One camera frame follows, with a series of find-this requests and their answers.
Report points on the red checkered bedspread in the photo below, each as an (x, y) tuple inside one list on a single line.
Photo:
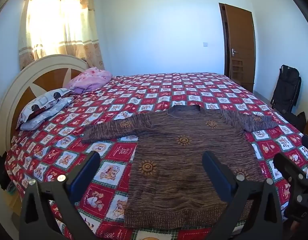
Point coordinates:
[(154, 92)]

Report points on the black cloth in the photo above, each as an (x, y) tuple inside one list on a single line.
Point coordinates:
[(0, 171)]

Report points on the black folded chair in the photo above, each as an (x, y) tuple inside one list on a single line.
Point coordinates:
[(286, 87)]

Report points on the cream and wood headboard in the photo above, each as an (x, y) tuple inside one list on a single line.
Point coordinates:
[(26, 80)]

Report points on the black bag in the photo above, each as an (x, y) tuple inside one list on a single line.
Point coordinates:
[(298, 121)]

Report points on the pink floral pillow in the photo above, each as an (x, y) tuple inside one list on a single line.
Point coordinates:
[(92, 78)]

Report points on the brown wooden door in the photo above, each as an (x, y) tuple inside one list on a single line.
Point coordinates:
[(240, 42)]

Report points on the beige patterned curtain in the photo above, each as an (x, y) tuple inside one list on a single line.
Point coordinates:
[(61, 30)]

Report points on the grey patterned pillow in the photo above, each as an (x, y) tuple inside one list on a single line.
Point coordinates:
[(47, 113)]

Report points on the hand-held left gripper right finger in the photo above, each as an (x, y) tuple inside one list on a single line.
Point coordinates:
[(214, 172)]

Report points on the brown knitted sweater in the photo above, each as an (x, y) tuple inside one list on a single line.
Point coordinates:
[(184, 155)]

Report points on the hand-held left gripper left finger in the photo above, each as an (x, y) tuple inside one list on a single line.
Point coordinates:
[(87, 172)]

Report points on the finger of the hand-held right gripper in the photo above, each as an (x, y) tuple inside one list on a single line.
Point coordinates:
[(286, 163)]

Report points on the white navy patterned pillow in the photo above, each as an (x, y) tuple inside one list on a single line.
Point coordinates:
[(41, 102)]

